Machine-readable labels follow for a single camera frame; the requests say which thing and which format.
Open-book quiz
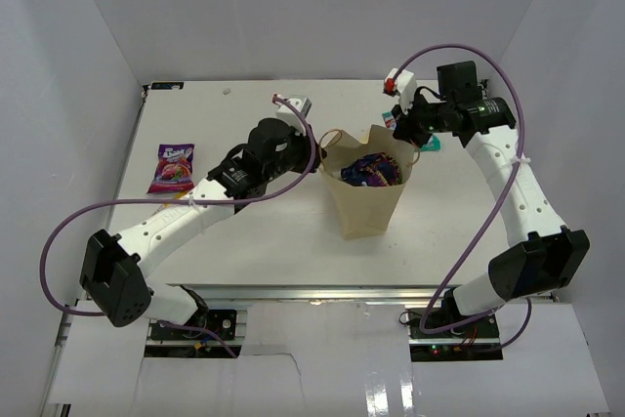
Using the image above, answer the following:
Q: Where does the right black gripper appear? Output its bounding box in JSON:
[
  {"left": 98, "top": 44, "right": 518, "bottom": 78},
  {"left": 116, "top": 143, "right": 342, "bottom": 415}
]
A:
[{"left": 393, "top": 90, "right": 454, "bottom": 148}]

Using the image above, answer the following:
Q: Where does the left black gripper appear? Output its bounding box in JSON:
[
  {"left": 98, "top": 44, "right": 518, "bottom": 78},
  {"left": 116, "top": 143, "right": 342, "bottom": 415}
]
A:
[{"left": 264, "top": 123, "right": 327, "bottom": 183}]

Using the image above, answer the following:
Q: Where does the teal candy bag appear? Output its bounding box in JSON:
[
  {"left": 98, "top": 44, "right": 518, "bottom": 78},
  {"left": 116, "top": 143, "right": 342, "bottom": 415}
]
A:
[{"left": 382, "top": 111, "right": 441, "bottom": 151}]

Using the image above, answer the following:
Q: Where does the dark blue snack bag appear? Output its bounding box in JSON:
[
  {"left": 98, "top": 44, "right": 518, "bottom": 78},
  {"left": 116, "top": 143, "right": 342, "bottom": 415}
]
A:
[{"left": 340, "top": 152, "right": 402, "bottom": 188}]

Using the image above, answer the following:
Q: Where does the purple pink gummy bag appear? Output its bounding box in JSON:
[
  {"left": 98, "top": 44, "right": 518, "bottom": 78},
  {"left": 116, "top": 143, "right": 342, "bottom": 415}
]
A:
[{"left": 146, "top": 144, "right": 195, "bottom": 194}]

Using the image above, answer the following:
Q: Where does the beige paper bag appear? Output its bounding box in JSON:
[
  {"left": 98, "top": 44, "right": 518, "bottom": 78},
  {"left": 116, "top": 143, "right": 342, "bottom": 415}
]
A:
[{"left": 319, "top": 125, "right": 420, "bottom": 240}]

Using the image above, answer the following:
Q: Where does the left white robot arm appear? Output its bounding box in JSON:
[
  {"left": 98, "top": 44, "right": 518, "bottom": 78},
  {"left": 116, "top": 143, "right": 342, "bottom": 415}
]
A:
[{"left": 80, "top": 118, "right": 317, "bottom": 338}]

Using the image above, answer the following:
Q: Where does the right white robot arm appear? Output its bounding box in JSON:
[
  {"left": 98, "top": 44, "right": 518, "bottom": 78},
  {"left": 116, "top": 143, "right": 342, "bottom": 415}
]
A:
[{"left": 384, "top": 61, "right": 590, "bottom": 338}]

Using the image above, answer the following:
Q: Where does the left blue table label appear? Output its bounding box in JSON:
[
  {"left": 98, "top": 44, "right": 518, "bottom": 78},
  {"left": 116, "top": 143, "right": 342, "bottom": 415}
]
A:
[{"left": 150, "top": 82, "right": 185, "bottom": 91}]

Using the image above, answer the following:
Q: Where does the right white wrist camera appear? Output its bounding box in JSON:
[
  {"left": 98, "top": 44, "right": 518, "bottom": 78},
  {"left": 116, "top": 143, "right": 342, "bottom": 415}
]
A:
[{"left": 383, "top": 68, "right": 417, "bottom": 112}]

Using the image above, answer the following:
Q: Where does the aluminium frame rail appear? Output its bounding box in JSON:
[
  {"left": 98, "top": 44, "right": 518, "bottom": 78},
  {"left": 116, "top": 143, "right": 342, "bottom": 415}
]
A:
[{"left": 85, "top": 284, "right": 553, "bottom": 304}]

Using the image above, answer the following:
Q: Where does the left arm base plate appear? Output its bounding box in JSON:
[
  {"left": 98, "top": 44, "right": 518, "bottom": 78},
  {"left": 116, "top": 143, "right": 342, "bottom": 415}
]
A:
[{"left": 148, "top": 310, "right": 237, "bottom": 341}]

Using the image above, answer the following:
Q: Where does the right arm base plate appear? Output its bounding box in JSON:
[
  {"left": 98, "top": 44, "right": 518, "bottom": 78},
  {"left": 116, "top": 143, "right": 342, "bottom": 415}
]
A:
[{"left": 398, "top": 307, "right": 500, "bottom": 340}]

